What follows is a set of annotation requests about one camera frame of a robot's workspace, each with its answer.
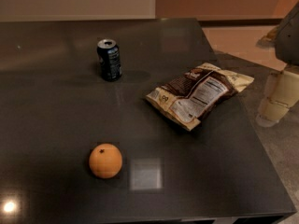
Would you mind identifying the brown and cream chip bag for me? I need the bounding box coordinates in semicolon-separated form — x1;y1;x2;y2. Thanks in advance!
146;63;254;131

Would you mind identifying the dark blue pepsi can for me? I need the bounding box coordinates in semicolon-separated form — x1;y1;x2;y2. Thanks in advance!
97;39;122;81

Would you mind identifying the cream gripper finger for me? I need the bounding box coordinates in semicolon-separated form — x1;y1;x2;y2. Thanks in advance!
256;65;299;127

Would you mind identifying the orange fruit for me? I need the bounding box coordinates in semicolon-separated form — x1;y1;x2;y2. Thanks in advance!
89;143;122;179

